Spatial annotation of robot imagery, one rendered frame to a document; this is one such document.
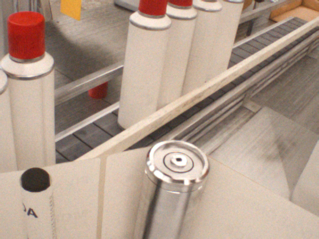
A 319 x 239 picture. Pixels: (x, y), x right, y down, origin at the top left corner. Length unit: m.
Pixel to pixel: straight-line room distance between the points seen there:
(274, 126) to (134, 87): 0.25
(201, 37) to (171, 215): 0.37
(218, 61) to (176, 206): 0.46
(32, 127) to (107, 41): 0.54
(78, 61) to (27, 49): 0.47
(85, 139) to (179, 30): 0.19
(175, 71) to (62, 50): 0.37
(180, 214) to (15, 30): 0.20
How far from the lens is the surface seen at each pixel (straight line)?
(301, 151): 0.61
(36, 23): 0.34
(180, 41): 0.52
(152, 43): 0.47
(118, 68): 0.52
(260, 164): 0.55
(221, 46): 0.65
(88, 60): 0.81
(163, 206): 0.23
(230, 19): 0.63
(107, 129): 0.54
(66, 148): 0.51
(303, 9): 1.48
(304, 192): 0.43
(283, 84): 0.88
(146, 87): 0.50
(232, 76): 0.68
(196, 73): 0.60
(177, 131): 0.56
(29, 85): 0.35
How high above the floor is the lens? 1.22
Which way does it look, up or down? 36 degrees down
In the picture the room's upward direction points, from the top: 10 degrees clockwise
